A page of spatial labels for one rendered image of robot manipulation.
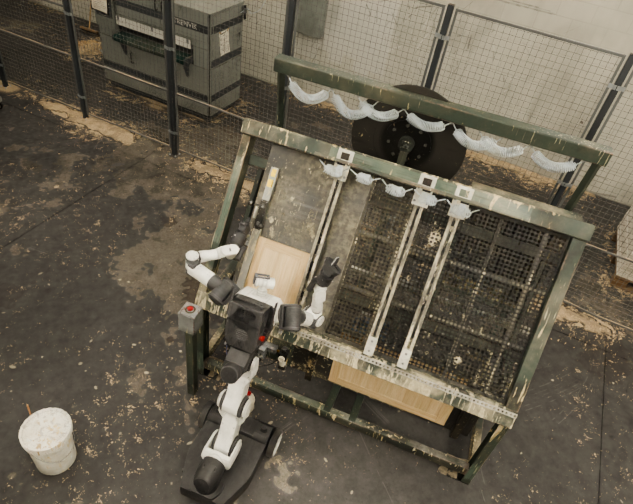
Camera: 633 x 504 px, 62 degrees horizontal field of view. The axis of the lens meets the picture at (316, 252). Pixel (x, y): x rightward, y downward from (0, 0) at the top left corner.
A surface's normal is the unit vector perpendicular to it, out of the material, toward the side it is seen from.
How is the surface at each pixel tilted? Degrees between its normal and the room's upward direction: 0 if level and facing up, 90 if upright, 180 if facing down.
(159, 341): 0
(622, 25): 90
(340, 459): 0
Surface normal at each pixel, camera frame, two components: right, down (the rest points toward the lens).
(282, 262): -0.22, 0.09
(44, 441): 0.14, -0.75
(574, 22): -0.43, 0.55
